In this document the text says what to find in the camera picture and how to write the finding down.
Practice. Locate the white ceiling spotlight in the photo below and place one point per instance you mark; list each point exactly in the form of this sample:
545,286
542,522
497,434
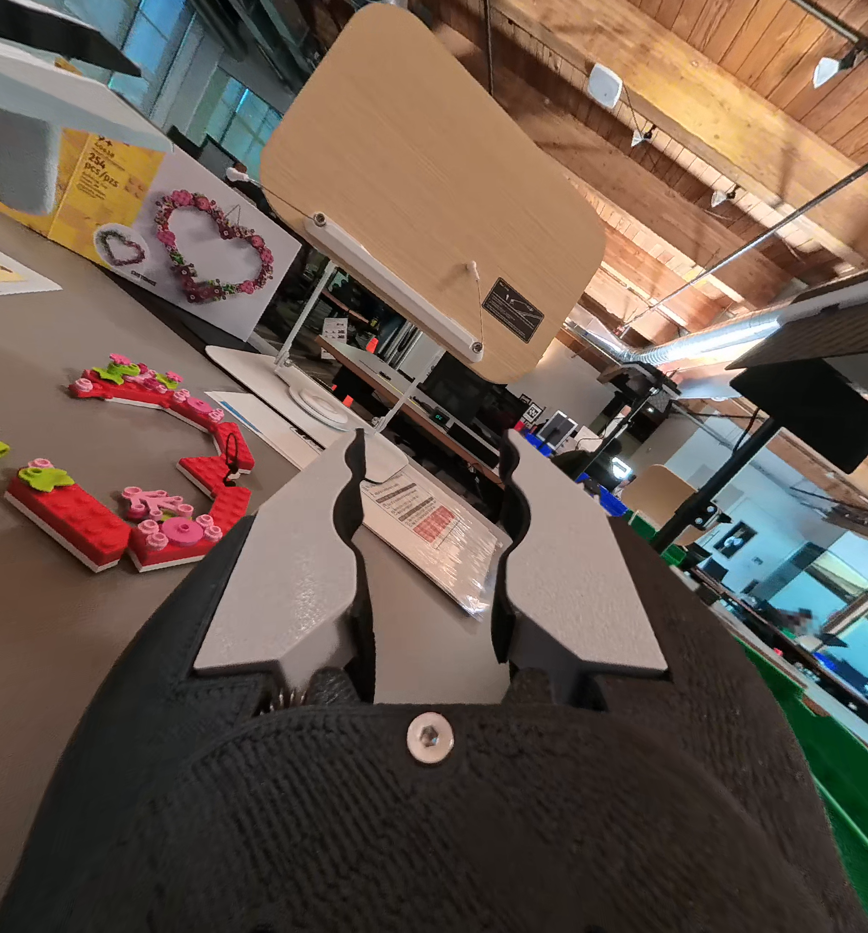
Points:
718,198
827,71
638,137

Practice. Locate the dark tilted board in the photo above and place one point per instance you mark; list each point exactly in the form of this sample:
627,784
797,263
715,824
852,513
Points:
842,328

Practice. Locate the metal ceiling rod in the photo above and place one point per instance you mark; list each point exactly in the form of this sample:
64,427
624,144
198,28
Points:
769,233

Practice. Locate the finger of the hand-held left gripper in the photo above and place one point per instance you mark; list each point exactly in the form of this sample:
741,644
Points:
40,95
33,33

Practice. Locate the silver air duct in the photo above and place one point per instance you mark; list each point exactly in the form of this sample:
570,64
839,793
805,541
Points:
696,341

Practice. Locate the long background table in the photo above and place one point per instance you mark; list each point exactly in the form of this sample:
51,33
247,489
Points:
375,375

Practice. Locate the wooden book stand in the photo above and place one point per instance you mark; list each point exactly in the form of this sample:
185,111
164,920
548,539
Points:
419,146

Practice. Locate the clear plastic wrapped sheet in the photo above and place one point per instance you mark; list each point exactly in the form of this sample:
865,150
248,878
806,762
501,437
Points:
434,525

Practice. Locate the yellow white lego box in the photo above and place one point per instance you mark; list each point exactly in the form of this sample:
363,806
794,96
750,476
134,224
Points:
208,182

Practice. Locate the white ceiling access point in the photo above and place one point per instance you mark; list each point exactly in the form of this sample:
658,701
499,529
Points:
606,86

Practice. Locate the black monitor pole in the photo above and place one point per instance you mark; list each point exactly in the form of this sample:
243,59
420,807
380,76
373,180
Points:
725,476

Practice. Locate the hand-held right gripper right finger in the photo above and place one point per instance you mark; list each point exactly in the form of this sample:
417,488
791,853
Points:
576,576

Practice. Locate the black monitor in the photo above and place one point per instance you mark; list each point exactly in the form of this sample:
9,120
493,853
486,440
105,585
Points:
812,415

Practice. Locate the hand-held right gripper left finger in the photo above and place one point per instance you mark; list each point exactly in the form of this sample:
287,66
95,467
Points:
281,576

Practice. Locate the lego instruction booklet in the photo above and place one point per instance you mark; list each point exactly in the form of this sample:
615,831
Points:
40,286

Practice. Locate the red lego heart half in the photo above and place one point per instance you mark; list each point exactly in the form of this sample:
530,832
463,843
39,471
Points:
77,517

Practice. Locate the large window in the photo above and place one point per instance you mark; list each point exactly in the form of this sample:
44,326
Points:
248,116

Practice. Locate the green panel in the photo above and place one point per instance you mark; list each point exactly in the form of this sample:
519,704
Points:
856,802

